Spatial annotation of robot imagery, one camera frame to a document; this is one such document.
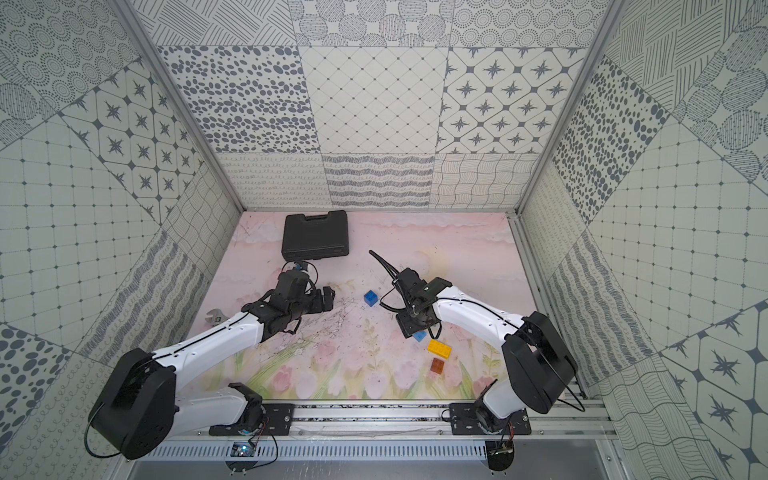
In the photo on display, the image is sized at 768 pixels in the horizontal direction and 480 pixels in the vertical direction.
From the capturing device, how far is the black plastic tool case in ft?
3.39

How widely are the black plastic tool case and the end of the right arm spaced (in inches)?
16.1

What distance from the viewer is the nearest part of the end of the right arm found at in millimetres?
613
